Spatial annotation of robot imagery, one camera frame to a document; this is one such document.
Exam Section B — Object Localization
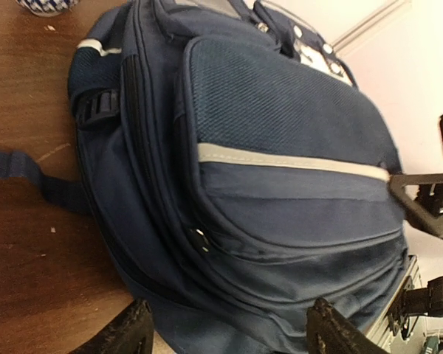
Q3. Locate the white patterned ceramic bowl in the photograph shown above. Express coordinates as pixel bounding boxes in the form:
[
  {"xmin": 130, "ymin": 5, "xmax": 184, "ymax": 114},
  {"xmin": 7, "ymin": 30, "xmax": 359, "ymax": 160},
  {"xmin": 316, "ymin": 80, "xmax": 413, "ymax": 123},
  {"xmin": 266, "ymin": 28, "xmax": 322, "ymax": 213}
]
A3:
[{"xmin": 16, "ymin": 0, "xmax": 80, "ymax": 17}]

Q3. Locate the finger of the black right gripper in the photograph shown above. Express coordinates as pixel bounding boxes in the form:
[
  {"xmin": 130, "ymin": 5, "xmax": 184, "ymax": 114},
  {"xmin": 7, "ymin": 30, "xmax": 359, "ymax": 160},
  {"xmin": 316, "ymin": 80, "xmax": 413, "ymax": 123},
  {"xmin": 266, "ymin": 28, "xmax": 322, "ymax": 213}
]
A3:
[{"xmin": 388, "ymin": 173, "xmax": 443, "ymax": 240}]

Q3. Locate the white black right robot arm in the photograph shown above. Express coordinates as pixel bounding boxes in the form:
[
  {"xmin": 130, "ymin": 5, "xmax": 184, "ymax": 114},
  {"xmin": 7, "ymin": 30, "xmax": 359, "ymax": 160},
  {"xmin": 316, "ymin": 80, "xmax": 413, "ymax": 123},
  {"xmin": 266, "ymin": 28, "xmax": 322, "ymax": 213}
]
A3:
[{"xmin": 387, "ymin": 173, "xmax": 443, "ymax": 335}]

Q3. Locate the right aluminium frame post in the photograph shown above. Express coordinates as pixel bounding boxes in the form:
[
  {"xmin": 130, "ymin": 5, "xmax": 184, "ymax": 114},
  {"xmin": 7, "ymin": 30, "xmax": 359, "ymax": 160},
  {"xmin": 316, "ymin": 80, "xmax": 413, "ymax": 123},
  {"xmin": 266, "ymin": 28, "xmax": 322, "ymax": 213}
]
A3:
[{"xmin": 332, "ymin": 1, "xmax": 412, "ymax": 55}]

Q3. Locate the navy blue student backpack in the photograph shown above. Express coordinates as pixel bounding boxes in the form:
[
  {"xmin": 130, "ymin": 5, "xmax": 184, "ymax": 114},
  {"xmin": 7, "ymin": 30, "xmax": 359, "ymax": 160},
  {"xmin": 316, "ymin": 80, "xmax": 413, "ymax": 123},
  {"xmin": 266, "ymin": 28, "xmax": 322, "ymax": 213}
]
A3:
[{"xmin": 0, "ymin": 1, "xmax": 408, "ymax": 353}]

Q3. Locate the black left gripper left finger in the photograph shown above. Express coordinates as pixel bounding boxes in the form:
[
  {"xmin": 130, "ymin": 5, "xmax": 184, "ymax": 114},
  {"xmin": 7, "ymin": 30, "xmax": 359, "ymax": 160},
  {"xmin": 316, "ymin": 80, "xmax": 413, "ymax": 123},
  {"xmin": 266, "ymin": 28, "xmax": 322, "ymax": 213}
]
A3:
[{"xmin": 73, "ymin": 299, "xmax": 154, "ymax": 354}]

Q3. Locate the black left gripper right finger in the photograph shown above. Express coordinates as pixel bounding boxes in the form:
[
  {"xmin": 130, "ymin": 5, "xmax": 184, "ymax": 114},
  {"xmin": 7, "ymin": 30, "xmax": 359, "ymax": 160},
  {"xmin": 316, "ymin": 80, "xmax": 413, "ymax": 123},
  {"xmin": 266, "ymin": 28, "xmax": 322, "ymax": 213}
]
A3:
[{"xmin": 306, "ymin": 298, "xmax": 387, "ymax": 354}]

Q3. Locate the front aluminium rail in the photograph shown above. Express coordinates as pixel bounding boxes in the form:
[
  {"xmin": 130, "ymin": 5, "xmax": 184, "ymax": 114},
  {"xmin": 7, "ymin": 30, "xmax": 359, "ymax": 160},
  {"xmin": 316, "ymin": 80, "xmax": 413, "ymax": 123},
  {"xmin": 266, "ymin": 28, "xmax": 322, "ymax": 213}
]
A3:
[{"xmin": 365, "ymin": 255, "xmax": 427, "ymax": 354}]

